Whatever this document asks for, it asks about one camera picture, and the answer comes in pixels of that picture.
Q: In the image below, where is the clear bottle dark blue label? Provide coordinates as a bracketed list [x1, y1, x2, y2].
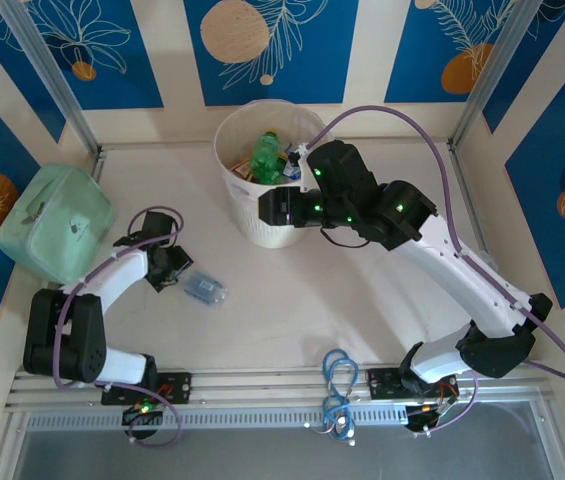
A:
[279, 144, 303, 181]

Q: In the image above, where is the clear bottle pale blue label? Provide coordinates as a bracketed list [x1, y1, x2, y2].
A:
[183, 271, 229, 305]

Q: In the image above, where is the green bottle with label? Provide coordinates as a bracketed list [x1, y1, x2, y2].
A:
[250, 129, 288, 185]

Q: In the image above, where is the red yellow snack package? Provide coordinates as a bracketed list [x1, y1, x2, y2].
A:
[231, 154, 258, 181]

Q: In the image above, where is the cream plastic bin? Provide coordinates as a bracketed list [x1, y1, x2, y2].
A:
[213, 99, 328, 250]

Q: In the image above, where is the mint green fabric pouch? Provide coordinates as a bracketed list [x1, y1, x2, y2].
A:
[0, 162, 117, 289]

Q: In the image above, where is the grey metal sheet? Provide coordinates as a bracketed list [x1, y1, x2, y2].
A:
[9, 399, 565, 480]

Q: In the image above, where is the purple cable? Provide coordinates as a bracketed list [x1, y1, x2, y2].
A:
[128, 394, 183, 449]
[305, 104, 565, 384]
[406, 367, 481, 436]
[53, 204, 186, 390]

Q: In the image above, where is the aluminium table edge rail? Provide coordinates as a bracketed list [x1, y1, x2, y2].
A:
[99, 140, 456, 150]
[449, 142, 531, 364]

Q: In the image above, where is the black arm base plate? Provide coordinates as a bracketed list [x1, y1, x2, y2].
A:
[100, 370, 194, 406]
[365, 367, 459, 401]

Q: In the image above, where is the aluminium frame post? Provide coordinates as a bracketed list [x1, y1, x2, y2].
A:
[449, 0, 538, 149]
[0, 0, 101, 154]

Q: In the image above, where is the aluminium mounting rail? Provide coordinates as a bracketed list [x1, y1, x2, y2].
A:
[4, 360, 548, 409]

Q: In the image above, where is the grey slotted cable duct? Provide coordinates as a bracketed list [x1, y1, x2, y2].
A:
[24, 402, 409, 432]

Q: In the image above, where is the coiled blue cable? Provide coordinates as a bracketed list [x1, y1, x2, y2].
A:
[321, 348, 362, 445]

